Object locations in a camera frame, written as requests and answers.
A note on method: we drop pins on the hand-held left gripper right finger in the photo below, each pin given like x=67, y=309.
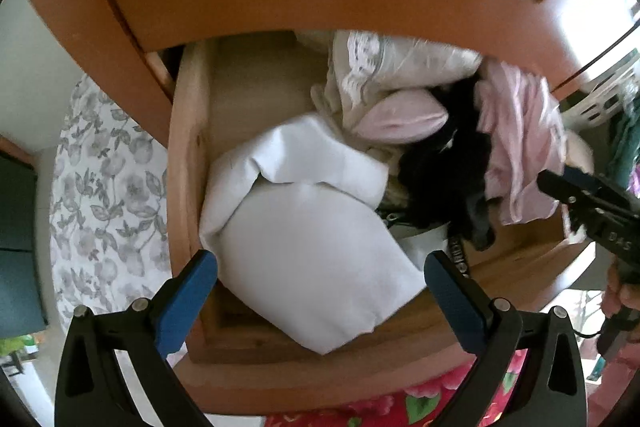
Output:
x=455, y=302

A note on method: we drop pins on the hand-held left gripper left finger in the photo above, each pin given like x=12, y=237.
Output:
x=187, y=302

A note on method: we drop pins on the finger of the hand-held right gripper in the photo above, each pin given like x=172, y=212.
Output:
x=560, y=189
x=582, y=178

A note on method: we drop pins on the light pink underwear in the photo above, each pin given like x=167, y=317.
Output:
x=520, y=137

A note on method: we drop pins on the dark cloth garment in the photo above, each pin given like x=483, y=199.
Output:
x=445, y=177

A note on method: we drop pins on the white cloth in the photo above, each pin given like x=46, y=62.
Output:
x=300, y=227

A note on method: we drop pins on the pale lace underwear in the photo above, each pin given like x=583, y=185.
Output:
x=400, y=57

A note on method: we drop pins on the white underwear black waistband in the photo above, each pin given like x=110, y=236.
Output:
x=425, y=237

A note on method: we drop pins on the pink padded underwear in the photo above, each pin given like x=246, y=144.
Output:
x=400, y=119

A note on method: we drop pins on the person's right hand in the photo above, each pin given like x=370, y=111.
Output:
x=612, y=299

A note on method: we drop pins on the dark green clothing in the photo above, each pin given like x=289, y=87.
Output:
x=625, y=147

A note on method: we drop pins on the white laundry basket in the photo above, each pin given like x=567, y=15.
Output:
x=600, y=107

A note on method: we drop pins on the grey floral bedsheet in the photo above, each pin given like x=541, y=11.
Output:
x=110, y=187

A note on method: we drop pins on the red floral blanket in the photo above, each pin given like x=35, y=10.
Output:
x=350, y=412

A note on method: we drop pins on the dark blue panel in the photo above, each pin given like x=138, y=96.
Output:
x=20, y=247

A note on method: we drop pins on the wooden nightstand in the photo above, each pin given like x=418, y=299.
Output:
x=75, y=7

